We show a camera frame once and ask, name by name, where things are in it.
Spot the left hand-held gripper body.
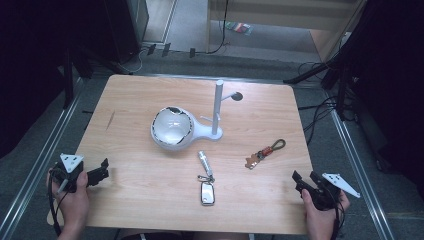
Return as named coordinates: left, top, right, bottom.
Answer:
left=49, top=153, right=90, bottom=194

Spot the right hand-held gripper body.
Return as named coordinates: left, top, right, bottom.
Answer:
left=309, top=171, right=362, bottom=212

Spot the person's right hand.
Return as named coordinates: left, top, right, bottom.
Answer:
left=300, top=190, right=352, bottom=232

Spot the person's left hand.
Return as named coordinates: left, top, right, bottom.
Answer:
left=45, top=168, right=90, bottom=232

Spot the white key stand with bowl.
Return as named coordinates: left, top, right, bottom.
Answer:
left=149, top=79, right=244, bottom=152

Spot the dark cabinet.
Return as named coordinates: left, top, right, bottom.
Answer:
left=101, top=0, right=150, bottom=64

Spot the light wooden shelf unit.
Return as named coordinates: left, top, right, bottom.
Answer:
left=205, top=0, right=368, bottom=64

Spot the colourful striped packet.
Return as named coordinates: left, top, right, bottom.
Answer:
left=225, top=21, right=254, bottom=36

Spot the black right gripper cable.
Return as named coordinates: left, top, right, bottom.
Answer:
left=331, top=194, right=348, bottom=240

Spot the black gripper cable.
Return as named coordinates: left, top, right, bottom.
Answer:
left=331, top=194, right=348, bottom=240
left=46, top=168, right=64, bottom=237

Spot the metal floor rail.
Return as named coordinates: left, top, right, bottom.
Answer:
left=0, top=77, right=84, bottom=240
left=324, top=89, right=398, bottom=240

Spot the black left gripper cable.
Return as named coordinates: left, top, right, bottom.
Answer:
left=46, top=168, right=64, bottom=237

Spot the brown leather keychain green loop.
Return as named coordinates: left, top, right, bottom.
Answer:
left=244, top=138, right=287, bottom=171

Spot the bundle of black cables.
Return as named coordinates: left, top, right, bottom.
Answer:
left=297, top=61, right=344, bottom=146

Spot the silver flashlight keychain with fob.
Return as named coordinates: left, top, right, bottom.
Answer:
left=196, top=150, right=216, bottom=207

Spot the white cable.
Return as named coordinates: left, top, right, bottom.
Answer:
left=118, top=48, right=149, bottom=75

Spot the black hanging cable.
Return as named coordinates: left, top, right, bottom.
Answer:
left=196, top=0, right=232, bottom=55

